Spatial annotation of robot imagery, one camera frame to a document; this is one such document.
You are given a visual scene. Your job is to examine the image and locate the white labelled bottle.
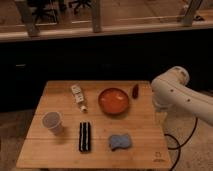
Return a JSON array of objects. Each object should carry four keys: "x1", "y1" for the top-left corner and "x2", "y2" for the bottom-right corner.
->
[{"x1": 71, "y1": 84, "x2": 87, "y2": 113}]

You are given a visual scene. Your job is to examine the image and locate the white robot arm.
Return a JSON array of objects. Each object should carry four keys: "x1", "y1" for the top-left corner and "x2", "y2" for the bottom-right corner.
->
[{"x1": 151, "y1": 66, "x2": 213, "y2": 126}]

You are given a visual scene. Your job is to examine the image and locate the orange ceramic bowl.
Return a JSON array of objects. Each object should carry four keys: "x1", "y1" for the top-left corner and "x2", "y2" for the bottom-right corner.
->
[{"x1": 98, "y1": 88, "x2": 129, "y2": 115}]

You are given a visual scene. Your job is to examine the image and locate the dark red chili pepper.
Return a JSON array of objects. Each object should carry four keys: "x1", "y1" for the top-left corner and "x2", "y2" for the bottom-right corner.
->
[{"x1": 132, "y1": 84, "x2": 139, "y2": 99}]

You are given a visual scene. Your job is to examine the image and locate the blue sponge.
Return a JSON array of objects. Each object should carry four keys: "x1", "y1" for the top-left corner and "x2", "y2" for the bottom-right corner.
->
[{"x1": 109, "y1": 134, "x2": 132, "y2": 151}]

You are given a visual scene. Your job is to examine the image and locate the black white striped cloth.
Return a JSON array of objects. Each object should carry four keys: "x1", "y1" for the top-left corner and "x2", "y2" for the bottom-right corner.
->
[{"x1": 79, "y1": 122, "x2": 91, "y2": 152}]

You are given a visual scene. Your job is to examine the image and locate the wooden table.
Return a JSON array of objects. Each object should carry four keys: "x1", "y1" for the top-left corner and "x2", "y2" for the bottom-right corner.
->
[{"x1": 16, "y1": 81, "x2": 171, "y2": 170}]

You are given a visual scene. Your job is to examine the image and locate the grey paper cup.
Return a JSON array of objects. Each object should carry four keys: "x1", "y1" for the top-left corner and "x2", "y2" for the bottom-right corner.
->
[{"x1": 42, "y1": 112, "x2": 63, "y2": 135}]

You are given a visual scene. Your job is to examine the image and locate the black office chair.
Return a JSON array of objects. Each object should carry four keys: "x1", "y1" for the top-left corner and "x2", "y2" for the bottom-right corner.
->
[
  {"x1": 26, "y1": 0, "x2": 57, "y2": 22},
  {"x1": 68, "y1": 0, "x2": 91, "y2": 15}
]

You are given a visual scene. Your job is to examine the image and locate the black power cable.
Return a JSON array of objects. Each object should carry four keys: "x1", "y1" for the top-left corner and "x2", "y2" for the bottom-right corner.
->
[{"x1": 163, "y1": 116, "x2": 199, "y2": 171}]

